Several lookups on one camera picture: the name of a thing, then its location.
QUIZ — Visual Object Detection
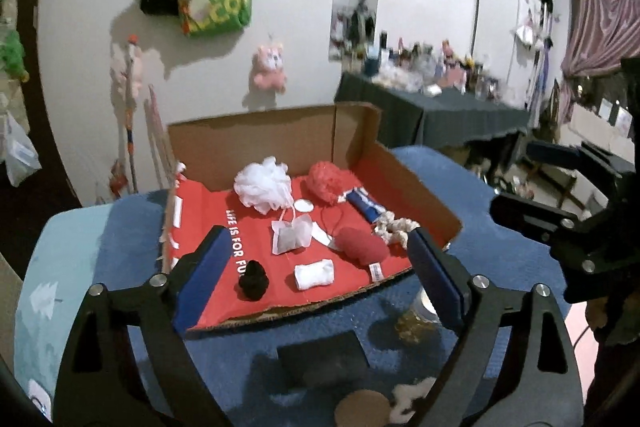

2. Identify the light blue bedsheet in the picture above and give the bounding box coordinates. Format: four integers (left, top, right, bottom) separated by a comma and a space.
14, 204, 133, 425

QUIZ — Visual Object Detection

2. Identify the white sachet packet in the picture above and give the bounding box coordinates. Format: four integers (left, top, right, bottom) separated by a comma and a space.
271, 213, 315, 255

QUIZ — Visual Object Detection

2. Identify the white fluffy plush piece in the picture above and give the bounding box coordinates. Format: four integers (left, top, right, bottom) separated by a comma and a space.
391, 377, 437, 423

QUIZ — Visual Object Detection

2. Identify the white wardrobe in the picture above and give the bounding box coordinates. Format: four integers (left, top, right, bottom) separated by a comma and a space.
470, 0, 553, 112

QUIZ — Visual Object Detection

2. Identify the pink curtain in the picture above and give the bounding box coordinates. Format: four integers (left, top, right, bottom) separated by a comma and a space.
560, 0, 640, 122

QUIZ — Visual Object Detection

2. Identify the blue tube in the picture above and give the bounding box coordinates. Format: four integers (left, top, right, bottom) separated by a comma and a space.
347, 188, 388, 223

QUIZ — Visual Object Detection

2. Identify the beige round powder puff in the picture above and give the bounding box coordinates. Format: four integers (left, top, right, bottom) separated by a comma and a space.
334, 389, 392, 427

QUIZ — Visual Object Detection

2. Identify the clutter of bottles and trinkets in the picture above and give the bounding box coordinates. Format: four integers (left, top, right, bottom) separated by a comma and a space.
345, 29, 503, 102

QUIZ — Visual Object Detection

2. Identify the dark wooden door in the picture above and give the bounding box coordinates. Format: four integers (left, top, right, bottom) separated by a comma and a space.
0, 0, 83, 258

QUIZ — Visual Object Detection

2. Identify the cardboard box with red lining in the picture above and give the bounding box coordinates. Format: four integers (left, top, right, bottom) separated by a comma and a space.
159, 103, 463, 339

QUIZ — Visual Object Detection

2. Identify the pink plush toy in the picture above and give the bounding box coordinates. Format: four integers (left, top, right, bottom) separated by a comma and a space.
251, 42, 288, 92

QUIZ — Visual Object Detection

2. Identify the white sock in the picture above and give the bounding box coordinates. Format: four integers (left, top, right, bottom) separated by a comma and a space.
293, 258, 335, 292

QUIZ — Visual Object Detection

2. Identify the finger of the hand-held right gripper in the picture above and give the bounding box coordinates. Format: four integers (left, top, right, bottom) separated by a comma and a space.
489, 193, 598, 260
525, 141, 623, 182

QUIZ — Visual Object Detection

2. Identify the pink cloth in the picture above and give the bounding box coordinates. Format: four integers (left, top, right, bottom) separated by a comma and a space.
569, 307, 601, 413

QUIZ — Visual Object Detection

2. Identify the red mesh bath pouf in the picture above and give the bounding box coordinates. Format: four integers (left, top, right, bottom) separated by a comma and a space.
306, 161, 358, 206

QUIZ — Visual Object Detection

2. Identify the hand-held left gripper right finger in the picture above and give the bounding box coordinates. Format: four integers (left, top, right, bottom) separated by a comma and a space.
406, 227, 586, 427

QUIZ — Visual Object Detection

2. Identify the clear plastic bag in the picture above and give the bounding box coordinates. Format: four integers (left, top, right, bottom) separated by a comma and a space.
4, 112, 42, 188

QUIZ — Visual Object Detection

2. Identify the green plush toy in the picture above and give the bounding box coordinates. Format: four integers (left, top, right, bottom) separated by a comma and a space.
0, 29, 27, 82

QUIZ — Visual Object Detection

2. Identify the cream crochet scrunchie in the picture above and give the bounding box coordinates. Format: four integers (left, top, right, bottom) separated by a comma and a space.
372, 217, 421, 249

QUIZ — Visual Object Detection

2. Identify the black fuzzy scrunchie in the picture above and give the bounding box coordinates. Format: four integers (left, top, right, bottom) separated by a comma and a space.
236, 259, 271, 300

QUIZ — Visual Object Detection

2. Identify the red knitted heart plush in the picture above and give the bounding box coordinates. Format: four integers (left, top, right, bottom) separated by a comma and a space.
320, 204, 388, 280

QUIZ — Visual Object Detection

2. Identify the person's right hand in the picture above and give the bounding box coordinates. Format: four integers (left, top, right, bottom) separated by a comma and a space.
586, 296, 618, 342

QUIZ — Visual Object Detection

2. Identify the glass jar with metal lid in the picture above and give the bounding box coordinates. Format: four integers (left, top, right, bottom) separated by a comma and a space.
397, 287, 442, 344

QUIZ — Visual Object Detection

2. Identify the table with dark cloth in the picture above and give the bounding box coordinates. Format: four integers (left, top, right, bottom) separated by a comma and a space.
334, 72, 531, 172

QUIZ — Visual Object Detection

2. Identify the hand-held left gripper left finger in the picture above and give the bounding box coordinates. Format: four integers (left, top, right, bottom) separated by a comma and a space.
52, 224, 240, 427

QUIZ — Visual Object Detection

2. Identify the white mesh bath pouf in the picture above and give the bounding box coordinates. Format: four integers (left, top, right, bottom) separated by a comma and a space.
233, 156, 294, 228

